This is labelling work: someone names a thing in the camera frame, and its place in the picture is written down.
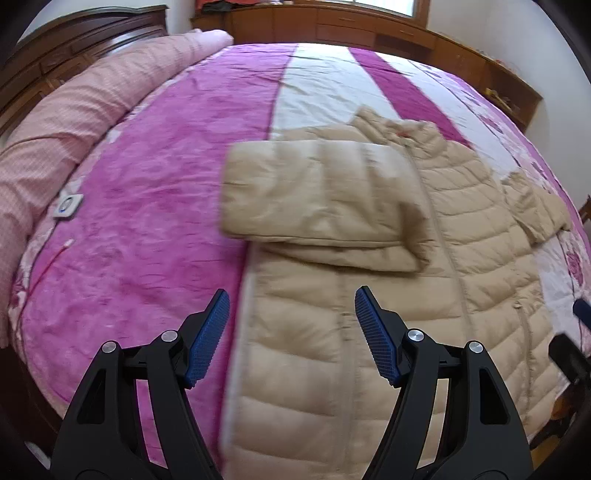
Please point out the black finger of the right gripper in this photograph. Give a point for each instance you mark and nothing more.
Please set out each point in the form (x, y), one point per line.
(566, 355)

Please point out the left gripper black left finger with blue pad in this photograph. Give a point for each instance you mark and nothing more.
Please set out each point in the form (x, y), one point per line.
(130, 417)

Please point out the beige puffer down jacket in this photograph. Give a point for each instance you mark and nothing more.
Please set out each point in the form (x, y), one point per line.
(423, 222)

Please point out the red clothes on cabinet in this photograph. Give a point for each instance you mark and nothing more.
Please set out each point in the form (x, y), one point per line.
(222, 6)

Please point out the wooden chair beside bed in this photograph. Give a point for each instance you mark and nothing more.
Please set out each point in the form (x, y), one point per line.
(585, 210)

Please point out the magenta white floral bedspread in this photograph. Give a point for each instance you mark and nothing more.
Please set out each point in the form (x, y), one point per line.
(145, 247)

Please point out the white square controller device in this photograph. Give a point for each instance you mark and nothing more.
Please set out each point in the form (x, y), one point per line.
(67, 206)

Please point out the pink checkered rolled quilt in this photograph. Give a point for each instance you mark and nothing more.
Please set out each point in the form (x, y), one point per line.
(61, 130)

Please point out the brown wooden cabinet row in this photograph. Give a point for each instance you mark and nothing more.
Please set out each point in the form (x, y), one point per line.
(356, 26)

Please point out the dark wooden headboard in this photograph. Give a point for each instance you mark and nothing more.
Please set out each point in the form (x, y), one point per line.
(66, 46)

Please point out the window with wooden frame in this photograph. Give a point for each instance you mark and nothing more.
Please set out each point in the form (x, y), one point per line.
(415, 11)

